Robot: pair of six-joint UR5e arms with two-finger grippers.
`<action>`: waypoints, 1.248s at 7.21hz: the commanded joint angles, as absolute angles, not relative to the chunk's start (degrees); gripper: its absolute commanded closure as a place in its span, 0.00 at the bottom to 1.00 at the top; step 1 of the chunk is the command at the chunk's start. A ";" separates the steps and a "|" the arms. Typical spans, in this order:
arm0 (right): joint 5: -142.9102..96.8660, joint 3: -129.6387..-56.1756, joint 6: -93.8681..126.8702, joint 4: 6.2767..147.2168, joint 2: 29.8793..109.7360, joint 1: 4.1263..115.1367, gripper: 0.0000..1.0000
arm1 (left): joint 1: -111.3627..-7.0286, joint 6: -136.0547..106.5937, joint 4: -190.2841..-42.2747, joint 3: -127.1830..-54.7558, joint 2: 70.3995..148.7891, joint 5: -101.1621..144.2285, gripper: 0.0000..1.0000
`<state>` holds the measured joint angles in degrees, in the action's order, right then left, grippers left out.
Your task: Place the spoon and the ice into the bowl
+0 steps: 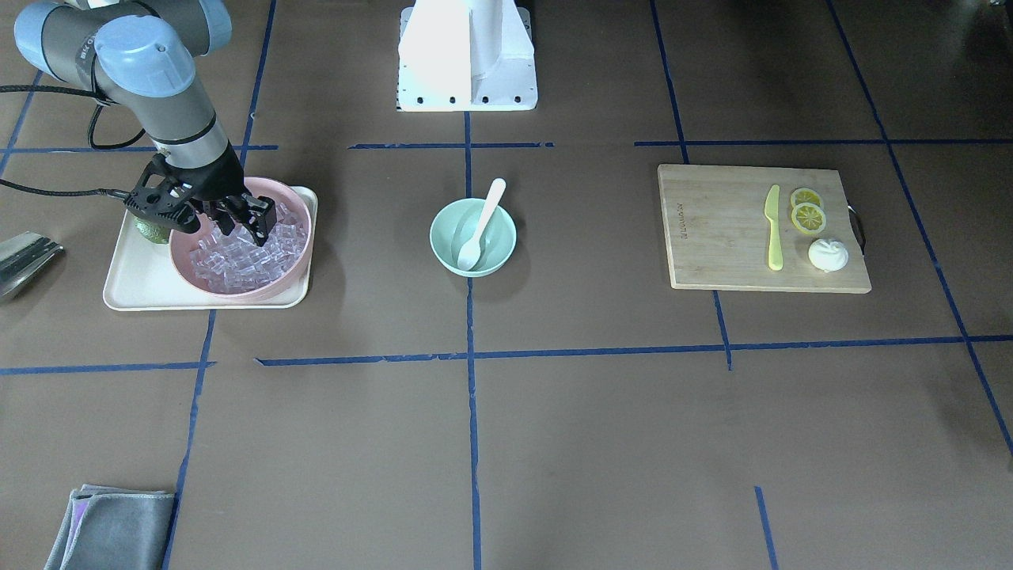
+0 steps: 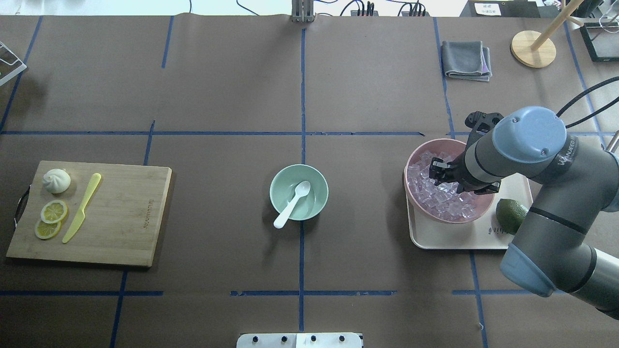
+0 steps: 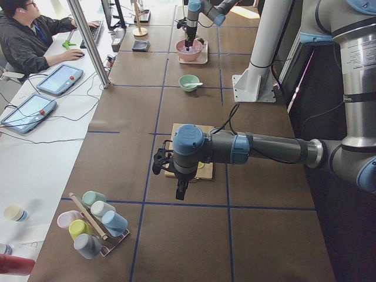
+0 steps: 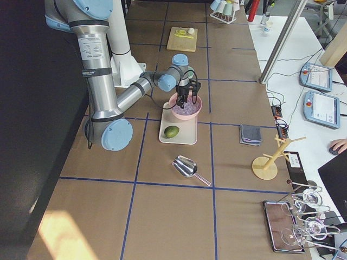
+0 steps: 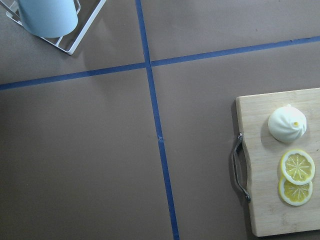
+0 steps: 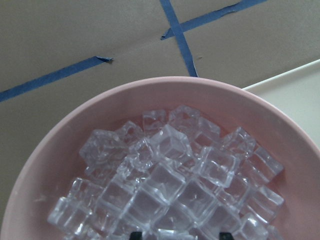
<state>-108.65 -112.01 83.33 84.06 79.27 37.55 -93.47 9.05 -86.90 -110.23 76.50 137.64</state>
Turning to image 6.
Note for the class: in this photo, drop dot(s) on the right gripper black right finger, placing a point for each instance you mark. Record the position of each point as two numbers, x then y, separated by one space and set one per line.
225 236

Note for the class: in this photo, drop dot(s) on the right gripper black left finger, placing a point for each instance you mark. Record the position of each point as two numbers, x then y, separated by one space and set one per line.
136 235

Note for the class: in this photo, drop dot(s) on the pink bowl of ice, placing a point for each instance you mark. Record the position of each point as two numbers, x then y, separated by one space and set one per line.
42 131

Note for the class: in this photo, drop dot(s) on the beige plastic tray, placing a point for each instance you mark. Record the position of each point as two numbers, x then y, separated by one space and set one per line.
297 94

